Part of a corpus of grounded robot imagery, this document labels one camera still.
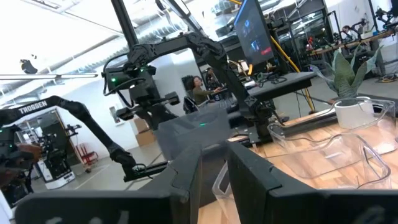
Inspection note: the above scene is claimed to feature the clear plastic basket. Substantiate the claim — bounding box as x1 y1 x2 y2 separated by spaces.
266 96 397 156
211 161 243 224
264 133 392 190

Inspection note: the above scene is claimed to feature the black computer monitor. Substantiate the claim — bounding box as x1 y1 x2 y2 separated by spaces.
233 0 276 67

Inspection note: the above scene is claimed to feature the black office chair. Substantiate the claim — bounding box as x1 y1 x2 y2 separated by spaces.
182 95 200 114

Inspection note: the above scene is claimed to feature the black frame post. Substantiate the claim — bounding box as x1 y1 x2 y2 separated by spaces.
109 0 140 48

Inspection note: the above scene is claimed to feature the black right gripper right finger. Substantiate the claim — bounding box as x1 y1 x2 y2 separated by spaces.
226 141 398 224

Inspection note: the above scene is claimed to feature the distant person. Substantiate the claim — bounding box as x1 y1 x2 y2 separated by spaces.
341 24 354 42

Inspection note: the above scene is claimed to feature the smoky grey plastic basket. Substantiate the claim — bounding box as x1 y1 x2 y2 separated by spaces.
154 106 233 162

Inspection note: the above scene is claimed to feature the black flat platform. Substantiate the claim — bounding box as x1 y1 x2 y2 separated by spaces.
277 110 340 138

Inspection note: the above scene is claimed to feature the black frame LED light bar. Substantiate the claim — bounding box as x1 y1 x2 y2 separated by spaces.
0 72 99 81

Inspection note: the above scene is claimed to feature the white-based mobile robot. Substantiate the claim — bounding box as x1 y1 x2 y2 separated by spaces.
36 123 77 190

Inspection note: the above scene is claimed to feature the green snake plant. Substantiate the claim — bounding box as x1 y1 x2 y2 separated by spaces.
310 44 384 100

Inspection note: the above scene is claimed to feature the yellow pole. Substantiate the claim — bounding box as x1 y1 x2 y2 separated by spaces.
269 35 317 113

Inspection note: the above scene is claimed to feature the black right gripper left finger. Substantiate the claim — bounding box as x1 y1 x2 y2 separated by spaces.
14 142 203 224

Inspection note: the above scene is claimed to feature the red cart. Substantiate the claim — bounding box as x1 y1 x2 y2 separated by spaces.
74 142 100 166

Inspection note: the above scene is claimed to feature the black desk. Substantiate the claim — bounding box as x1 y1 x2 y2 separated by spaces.
244 71 317 103

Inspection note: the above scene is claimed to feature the black overhead camera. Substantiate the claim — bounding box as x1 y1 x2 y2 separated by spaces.
19 58 39 75

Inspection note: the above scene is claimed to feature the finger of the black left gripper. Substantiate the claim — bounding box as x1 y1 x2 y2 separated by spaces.
116 106 137 122
161 91 182 107

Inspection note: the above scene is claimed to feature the seated person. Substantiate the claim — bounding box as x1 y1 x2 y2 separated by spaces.
185 75 223 106

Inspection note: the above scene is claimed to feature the white plant pot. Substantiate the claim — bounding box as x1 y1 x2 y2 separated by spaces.
333 96 376 130

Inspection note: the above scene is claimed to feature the cardboard box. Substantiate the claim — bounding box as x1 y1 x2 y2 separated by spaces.
132 117 157 147

